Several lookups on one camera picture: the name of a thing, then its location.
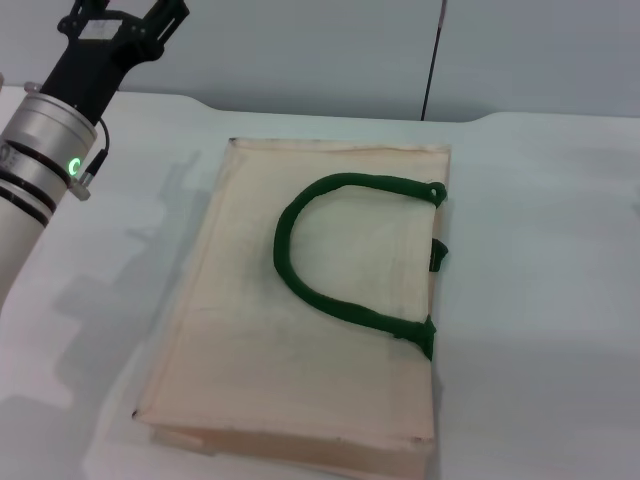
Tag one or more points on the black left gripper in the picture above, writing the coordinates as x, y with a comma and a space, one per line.
85, 75

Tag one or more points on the dark vertical wall strip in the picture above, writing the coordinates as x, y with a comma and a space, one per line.
432, 60

